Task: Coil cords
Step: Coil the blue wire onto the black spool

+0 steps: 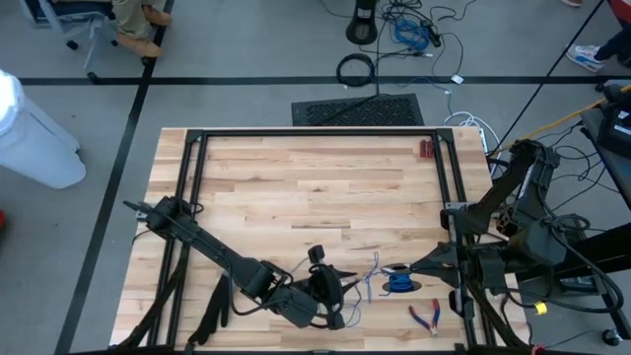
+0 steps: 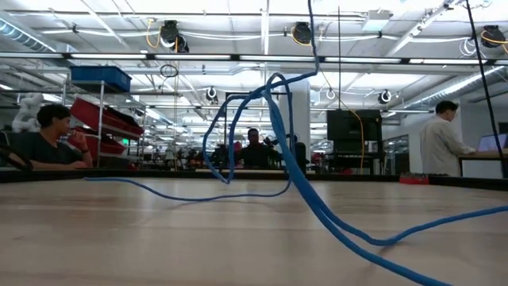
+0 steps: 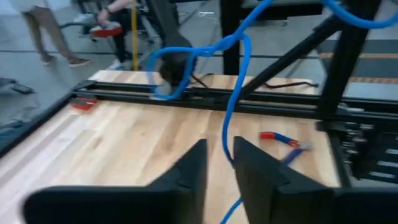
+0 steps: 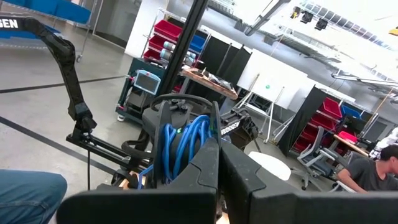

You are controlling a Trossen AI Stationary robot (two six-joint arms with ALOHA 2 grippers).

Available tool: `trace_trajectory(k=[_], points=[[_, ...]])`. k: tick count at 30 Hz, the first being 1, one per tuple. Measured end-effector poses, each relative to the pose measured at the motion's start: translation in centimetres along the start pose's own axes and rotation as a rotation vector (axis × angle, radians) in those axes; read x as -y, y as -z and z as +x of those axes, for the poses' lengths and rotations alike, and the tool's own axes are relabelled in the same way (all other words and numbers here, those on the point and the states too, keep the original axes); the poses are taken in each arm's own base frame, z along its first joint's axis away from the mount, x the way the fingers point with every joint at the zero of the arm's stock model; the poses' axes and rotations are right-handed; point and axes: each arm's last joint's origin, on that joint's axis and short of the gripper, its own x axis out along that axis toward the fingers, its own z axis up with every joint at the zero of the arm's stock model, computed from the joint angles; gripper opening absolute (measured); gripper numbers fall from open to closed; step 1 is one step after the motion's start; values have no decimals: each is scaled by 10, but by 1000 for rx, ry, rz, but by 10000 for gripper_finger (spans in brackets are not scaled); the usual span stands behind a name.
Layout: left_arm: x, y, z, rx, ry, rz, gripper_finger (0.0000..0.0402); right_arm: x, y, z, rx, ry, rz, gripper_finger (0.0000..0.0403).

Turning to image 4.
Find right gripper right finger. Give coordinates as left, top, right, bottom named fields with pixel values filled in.
left=220, top=140, right=398, bottom=224

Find dark green cart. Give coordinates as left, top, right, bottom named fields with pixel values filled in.
left=115, top=57, right=167, bottom=124

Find white board panel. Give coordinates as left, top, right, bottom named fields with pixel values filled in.
left=236, top=48, right=309, bottom=110

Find person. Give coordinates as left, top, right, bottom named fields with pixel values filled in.
left=335, top=144, right=398, bottom=193
left=0, top=169, right=68, bottom=224

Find wooden desk with red bin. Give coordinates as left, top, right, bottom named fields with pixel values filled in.
left=333, top=130, right=371, bottom=157

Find blue cord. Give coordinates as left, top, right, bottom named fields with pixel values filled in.
left=136, top=114, right=216, bottom=190

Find wooden workbench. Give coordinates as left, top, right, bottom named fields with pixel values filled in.
left=179, top=67, right=239, bottom=101

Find black partition panel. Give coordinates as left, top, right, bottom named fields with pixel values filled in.
left=198, top=35, right=252, bottom=90
left=277, top=85, right=328, bottom=157

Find white metal stand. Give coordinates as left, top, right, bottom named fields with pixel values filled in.
left=232, top=73, right=286, bottom=144

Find grey office chair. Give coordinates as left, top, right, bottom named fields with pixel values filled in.
left=297, top=126, right=341, bottom=191

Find teal framed tablet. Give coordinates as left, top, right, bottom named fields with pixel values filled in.
left=133, top=70, right=162, bottom=96

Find shelf rack red blue bins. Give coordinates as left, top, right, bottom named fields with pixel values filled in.
left=141, top=7, right=208, bottom=68
left=290, top=96, right=364, bottom=156

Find blue wire spool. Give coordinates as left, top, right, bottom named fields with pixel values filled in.
left=151, top=99, right=223, bottom=189

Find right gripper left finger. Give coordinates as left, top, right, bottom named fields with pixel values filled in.
left=56, top=138, right=220, bottom=224

